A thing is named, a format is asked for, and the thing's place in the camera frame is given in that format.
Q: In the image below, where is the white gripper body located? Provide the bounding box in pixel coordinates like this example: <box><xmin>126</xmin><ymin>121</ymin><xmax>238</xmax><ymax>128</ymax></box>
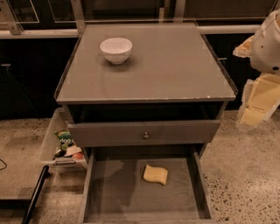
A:
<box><xmin>250</xmin><ymin>10</ymin><xmax>280</xmax><ymax>74</ymax></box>

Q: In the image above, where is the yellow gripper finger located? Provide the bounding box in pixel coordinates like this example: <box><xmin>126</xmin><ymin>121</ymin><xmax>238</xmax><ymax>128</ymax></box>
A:
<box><xmin>233</xmin><ymin>37</ymin><xmax>253</xmax><ymax>58</ymax></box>
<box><xmin>237</xmin><ymin>73</ymin><xmax>280</xmax><ymax>127</ymax></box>

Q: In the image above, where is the yellow sponge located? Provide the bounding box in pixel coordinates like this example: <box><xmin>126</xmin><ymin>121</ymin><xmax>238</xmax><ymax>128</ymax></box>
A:
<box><xmin>143</xmin><ymin>164</ymin><xmax>168</xmax><ymax>186</ymax></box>

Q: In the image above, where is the top grey drawer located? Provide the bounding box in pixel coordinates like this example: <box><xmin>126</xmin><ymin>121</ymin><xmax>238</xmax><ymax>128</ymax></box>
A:
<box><xmin>67</xmin><ymin>120</ymin><xmax>221</xmax><ymax>147</ymax></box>

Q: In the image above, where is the grey drawer cabinet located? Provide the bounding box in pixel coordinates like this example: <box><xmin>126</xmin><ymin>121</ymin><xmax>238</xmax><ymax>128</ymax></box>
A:
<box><xmin>53</xmin><ymin>22</ymin><xmax>239</xmax><ymax>224</ymax></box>

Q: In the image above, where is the round metal drawer knob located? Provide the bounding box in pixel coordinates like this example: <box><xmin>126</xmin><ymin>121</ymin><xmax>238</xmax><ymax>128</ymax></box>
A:
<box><xmin>143</xmin><ymin>132</ymin><xmax>150</xmax><ymax>140</ymax></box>

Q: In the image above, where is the open middle grey drawer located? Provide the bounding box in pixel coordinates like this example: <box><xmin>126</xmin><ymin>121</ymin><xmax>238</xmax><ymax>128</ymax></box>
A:
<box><xmin>78</xmin><ymin>145</ymin><xmax>216</xmax><ymax>224</ymax></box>

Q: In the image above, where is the white ceramic bowl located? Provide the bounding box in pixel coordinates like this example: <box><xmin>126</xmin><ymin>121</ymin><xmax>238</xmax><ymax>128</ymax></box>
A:
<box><xmin>100</xmin><ymin>38</ymin><xmax>133</xmax><ymax>65</ymax></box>

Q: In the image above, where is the white and red packet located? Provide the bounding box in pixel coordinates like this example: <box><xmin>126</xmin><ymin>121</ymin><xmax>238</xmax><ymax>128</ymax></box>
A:
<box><xmin>54</xmin><ymin>145</ymin><xmax>83</xmax><ymax>159</ymax></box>

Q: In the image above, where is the green chip bag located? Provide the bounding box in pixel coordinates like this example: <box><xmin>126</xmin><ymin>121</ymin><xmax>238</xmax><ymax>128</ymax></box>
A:
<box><xmin>55</xmin><ymin>129</ymin><xmax>74</xmax><ymax>151</ymax></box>

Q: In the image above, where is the clear plastic storage bin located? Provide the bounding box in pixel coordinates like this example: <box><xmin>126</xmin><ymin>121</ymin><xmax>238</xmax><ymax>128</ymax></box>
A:
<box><xmin>40</xmin><ymin>108</ymin><xmax>88</xmax><ymax>169</ymax></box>

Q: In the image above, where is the black pole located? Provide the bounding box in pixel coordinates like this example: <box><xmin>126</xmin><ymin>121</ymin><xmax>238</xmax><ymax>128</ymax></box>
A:
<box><xmin>21</xmin><ymin>165</ymin><xmax>50</xmax><ymax>224</ymax></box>

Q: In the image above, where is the white metal railing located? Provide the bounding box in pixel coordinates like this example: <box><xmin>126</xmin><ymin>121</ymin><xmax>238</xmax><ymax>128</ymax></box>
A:
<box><xmin>0</xmin><ymin>0</ymin><xmax>280</xmax><ymax>40</ymax></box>

